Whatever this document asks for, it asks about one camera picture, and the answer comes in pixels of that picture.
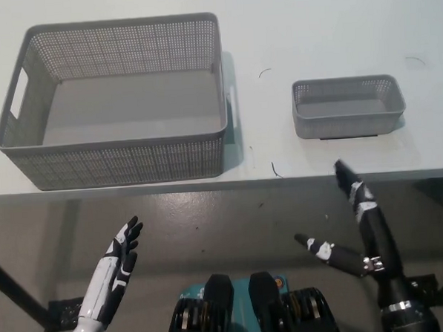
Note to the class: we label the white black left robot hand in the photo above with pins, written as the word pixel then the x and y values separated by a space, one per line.
pixel 101 287

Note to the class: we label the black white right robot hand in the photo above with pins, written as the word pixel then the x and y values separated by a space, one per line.
pixel 377 239

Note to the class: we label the small grey perforated basket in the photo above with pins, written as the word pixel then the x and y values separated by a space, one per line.
pixel 345 126

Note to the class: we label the black tape patch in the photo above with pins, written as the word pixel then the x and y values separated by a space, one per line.
pixel 348 137

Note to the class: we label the large grey perforated basket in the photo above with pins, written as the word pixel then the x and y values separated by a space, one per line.
pixel 132 163

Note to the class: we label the black teal robot body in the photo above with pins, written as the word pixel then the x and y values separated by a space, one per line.
pixel 262 309

